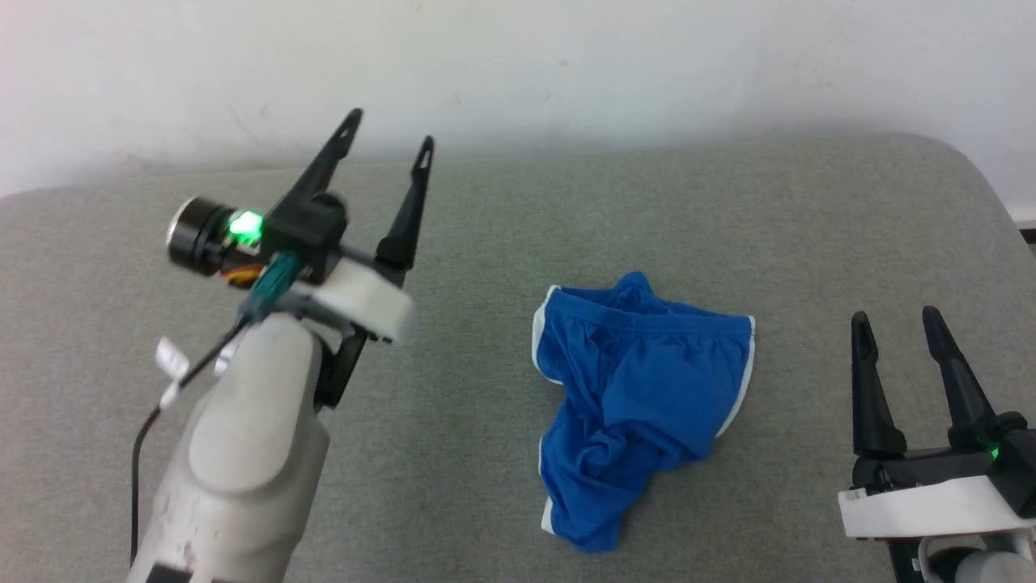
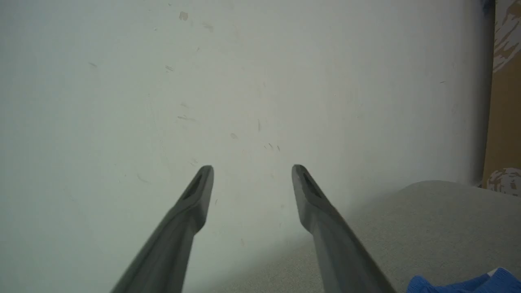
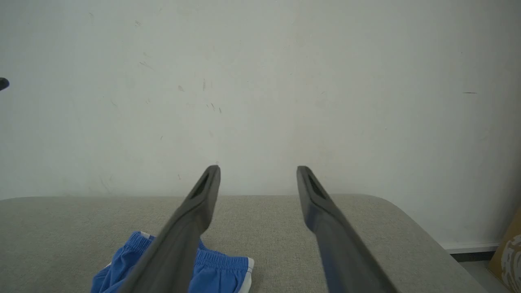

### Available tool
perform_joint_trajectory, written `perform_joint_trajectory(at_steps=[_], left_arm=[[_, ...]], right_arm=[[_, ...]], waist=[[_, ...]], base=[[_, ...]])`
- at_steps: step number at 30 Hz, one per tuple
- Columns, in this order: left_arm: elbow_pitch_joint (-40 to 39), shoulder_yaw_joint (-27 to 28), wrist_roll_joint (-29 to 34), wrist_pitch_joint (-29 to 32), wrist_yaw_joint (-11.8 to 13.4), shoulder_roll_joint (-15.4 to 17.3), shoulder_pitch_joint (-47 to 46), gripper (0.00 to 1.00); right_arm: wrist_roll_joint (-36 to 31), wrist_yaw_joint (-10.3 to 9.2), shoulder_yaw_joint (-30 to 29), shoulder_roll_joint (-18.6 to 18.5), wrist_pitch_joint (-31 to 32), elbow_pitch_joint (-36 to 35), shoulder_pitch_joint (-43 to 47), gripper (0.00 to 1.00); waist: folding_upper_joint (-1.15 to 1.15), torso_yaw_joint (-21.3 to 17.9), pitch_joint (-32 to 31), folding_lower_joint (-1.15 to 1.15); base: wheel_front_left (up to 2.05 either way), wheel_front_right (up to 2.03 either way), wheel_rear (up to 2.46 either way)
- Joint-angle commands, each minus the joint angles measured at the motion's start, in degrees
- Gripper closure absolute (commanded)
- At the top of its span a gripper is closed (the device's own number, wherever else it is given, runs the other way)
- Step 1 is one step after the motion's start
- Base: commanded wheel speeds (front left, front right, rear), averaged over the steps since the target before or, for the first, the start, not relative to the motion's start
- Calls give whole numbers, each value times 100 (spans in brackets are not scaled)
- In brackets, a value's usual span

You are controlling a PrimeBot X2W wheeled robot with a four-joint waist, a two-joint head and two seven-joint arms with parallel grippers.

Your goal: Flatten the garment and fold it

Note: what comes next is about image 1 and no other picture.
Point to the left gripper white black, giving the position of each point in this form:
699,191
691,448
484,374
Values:
364,300

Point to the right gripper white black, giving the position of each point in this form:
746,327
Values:
923,506

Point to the blue shorts white trim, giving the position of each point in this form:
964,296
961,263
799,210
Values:
639,389

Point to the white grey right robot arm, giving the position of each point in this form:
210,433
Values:
971,567

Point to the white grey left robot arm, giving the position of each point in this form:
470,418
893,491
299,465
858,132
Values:
243,445

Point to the dark skirting strip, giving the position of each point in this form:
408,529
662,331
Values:
1029,235

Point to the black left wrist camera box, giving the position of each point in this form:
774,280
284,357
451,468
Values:
312,231

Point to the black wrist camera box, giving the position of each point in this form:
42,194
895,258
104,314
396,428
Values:
312,231
1020,461

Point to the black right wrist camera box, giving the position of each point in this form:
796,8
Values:
1020,461

